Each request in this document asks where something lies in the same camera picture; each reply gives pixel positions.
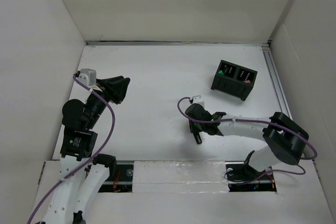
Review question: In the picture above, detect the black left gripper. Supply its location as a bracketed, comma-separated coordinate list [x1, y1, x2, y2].
[86, 75, 130, 128]

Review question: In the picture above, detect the red cap black highlighter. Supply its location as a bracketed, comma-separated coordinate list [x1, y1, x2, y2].
[193, 133, 203, 145]

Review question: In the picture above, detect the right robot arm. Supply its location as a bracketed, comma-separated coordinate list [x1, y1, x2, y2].
[183, 103, 309, 184]

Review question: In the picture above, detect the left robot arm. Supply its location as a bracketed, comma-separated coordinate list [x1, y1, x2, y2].
[41, 73, 131, 223]

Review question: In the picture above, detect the black two-compartment organizer box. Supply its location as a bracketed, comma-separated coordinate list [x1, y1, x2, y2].
[211, 60, 258, 101]

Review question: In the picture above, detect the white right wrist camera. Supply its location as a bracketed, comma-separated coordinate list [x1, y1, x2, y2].
[189, 95, 205, 107]

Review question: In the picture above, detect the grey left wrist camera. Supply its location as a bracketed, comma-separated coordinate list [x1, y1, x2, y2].
[75, 68, 97, 88]

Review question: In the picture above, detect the aluminium rail back edge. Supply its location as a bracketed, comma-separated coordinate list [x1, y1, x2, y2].
[86, 40, 269, 47]

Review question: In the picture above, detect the aluminium rail edge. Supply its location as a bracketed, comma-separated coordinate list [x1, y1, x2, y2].
[86, 40, 269, 47]
[262, 45, 305, 159]

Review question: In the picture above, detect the aluminium rail right edge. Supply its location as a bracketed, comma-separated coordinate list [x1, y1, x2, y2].
[262, 45, 305, 159]

